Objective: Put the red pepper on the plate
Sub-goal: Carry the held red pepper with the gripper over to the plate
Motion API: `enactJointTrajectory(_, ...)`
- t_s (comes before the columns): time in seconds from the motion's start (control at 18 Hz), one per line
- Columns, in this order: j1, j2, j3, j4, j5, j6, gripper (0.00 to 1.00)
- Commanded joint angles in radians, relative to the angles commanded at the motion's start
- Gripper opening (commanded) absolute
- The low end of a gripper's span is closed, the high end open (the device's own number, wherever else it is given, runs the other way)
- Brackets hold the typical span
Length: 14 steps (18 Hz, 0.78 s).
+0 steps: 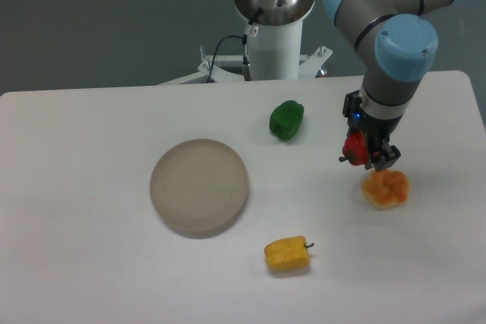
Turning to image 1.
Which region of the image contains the green toy pepper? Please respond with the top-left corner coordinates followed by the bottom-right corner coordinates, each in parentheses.
top-left (269, 100), bottom-right (305, 141)

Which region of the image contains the yellow toy pepper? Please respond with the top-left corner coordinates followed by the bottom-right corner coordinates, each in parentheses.
top-left (264, 236), bottom-right (314, 272)

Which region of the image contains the black cable with connector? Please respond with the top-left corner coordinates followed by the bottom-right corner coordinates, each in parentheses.
top-left (207, 7), bottom-right (265, 84)

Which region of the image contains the round beige plate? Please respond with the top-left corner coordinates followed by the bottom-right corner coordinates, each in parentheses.
top-left (150, 139), bottom-right (249, 238)

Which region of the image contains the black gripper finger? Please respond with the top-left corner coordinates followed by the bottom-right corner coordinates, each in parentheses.
top-left (365, 145), bottom-right (400, 171)

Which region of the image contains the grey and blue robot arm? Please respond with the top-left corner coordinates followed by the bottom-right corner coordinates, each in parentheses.
top-left (235, 0), bottom-right (462, 171)

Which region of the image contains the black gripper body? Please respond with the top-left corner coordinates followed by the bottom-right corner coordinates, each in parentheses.
top-left (342, 90), bottom-right (402, 157)

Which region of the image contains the red toy pepper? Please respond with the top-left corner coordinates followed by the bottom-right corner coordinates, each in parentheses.
top-left (339, 131), bottom-right (368, 166)

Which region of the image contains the knotted orange bread roll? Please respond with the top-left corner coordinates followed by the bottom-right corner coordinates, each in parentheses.
top-left (361, 170), bottom-right (411, 209)

